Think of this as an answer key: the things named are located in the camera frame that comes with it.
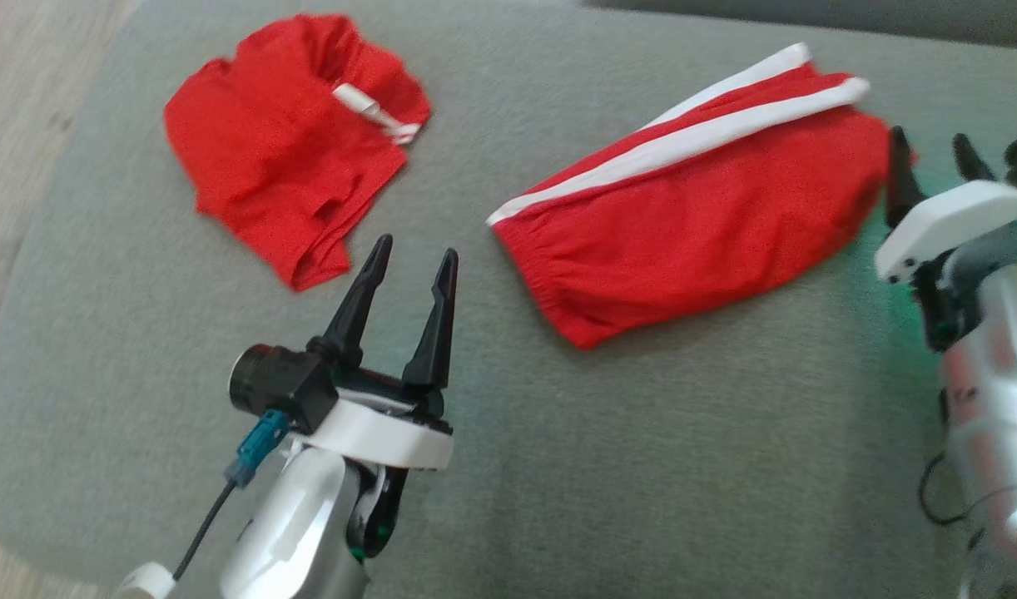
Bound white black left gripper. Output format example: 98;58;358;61
296;235;459;560

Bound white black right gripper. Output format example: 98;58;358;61
873;125;1017;352

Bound red basketball jersey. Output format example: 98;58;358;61
163;12;433;292

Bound red shorts with white stripe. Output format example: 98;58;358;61
485;42;917;350

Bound left black cable blue connector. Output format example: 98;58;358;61
171;408;291;583

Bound right thin black cable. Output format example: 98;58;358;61
918;453;1017;527

